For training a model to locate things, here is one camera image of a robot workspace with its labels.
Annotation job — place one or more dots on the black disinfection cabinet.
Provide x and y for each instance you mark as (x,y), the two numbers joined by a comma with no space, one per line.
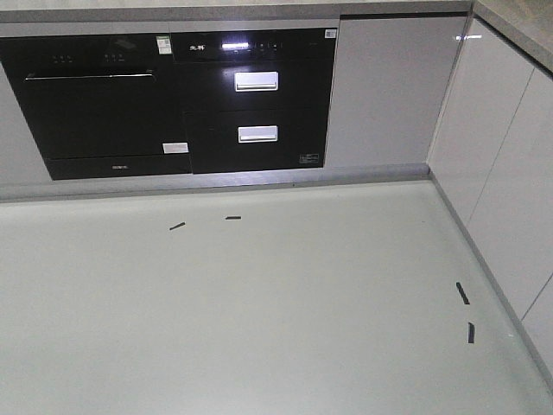
(255,99)

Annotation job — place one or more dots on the grey cabinet door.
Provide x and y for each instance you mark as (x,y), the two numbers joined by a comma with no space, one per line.
(390,78)

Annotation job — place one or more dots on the black built-in dishwasher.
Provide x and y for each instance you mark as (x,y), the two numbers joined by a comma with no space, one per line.
(99,105)

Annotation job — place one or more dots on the white side cabinet panel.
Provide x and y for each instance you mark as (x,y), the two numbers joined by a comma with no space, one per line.
(492,157)

